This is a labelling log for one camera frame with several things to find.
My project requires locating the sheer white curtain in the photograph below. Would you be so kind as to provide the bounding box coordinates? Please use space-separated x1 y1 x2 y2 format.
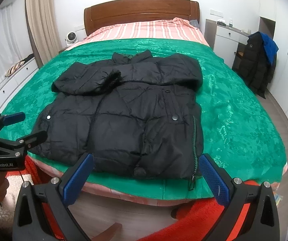
0 3 32 84

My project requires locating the black puffer jacket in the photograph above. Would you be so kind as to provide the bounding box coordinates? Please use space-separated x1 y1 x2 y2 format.
32 51 204 190

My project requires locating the beige curtain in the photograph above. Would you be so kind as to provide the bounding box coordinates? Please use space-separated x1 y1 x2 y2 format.
25 0 62 67

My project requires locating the white low drawer cabinet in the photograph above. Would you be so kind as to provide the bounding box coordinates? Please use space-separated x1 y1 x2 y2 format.
0 57 39 113

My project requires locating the white nightstand desk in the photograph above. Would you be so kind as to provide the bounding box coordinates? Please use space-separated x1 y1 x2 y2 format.
204 19 249 68

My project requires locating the green satin bedspread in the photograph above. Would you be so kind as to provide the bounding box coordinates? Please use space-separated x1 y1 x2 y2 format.
0 38 286 200

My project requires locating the black coat on chair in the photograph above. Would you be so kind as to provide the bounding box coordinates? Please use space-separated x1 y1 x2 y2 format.
232 32 277 98

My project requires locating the pink plaid bed sheet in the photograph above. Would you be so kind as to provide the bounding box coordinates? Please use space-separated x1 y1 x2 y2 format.
66 17 208 51

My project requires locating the brown wooden headboard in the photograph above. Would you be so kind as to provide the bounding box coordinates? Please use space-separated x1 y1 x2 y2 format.
84 0 200 35

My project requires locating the striped cloth on cabinet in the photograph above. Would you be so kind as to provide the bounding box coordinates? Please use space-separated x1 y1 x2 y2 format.
5 61 25 77

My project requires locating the blue garment on chair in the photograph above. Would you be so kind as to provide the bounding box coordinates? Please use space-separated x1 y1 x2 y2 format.
260 32 279 65

